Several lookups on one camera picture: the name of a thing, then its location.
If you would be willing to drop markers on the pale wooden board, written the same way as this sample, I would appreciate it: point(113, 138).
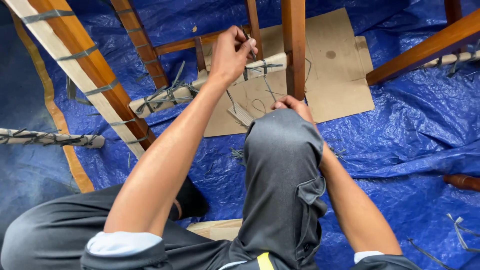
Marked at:
point(219, 228)

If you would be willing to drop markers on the dark turned wooden leg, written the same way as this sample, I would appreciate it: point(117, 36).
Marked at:
point(463, 182)

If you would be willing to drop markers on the thick plain wooden chair leg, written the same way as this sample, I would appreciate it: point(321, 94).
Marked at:
point(294, 48)

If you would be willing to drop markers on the wide paper-backed wooden chair leg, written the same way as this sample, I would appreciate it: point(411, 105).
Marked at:
point(86, 67)

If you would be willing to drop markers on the tan tarp edge strip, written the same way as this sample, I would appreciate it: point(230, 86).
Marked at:
point(56, 112)

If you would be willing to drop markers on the person's left hand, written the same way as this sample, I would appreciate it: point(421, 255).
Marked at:
point(227, 60)

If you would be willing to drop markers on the long wooden chair beam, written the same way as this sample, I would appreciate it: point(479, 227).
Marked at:
point(423, 48)

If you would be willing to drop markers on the person's right hand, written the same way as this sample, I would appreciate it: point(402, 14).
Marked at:
point(296, 105)

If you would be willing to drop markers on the person's dark jacket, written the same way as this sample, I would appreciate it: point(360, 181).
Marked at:
point(150, 257)

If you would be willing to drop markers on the small corrugated cardboard piece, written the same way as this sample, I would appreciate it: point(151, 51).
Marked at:
point(242, 113)

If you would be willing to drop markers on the blue plastic tarp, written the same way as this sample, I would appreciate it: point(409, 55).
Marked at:
point(405, 123)

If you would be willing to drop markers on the person's grey trousers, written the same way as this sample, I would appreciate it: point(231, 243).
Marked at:
point(281, 180)

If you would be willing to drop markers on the flattened brown cardboard sheet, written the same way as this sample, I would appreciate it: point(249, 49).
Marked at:
point(333, 75)

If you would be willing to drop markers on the slim plain wooden chair leg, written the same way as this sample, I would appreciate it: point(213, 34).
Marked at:
point(254, 26)

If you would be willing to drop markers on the thin wooden crossbar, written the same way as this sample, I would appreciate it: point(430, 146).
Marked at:
point(180, 44)

